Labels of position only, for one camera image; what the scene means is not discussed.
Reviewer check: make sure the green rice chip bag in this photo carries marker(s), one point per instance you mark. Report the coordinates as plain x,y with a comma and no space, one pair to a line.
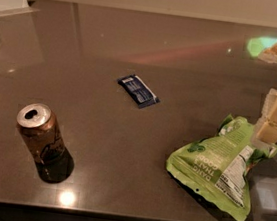
215,168

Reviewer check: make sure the brown soda can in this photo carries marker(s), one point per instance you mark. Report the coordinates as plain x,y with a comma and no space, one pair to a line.
38,126

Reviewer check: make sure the blue snack packet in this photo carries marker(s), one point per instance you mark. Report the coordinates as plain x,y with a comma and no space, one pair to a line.
138,91

